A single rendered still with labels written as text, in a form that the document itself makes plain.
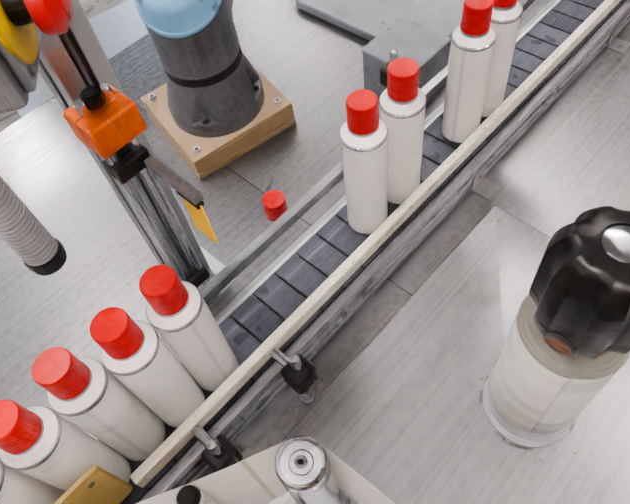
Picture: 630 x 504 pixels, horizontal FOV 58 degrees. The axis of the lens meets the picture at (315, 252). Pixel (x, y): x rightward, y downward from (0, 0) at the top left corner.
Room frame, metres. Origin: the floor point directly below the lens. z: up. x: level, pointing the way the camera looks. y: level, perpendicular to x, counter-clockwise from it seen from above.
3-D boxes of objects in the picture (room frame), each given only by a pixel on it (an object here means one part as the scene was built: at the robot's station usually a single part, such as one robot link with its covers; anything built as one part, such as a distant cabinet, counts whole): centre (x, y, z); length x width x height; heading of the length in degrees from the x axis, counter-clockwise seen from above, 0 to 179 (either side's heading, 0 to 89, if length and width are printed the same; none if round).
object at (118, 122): (0.34, 0.13, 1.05); 0.10 x 0.04 x 0.33; 38
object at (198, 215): (0.32, 0.09, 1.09); 0.03 x 0.01 x 0.06; 38
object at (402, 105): (0.47, -0.13, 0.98); 0.05 x 0.05 x 0.20
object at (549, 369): (0.17, -0.19, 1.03); 0.09 x 0.09 x 0.30
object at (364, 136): (0.44, -0.08, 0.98); 0.05 x 0.05 x 0.20
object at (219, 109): (0.72, 0.11, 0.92); 0.15 x 0.15 x 0.10
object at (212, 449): (0.18, 0.14, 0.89); 0.06 x 0.03 x 0.12; 38
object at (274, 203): (0.52, 0.04, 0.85); 0.03 x 0.03 x 0.03
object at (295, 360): (0.24, 0.04, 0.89); 0.03 x 0.03 x 0.12; 38
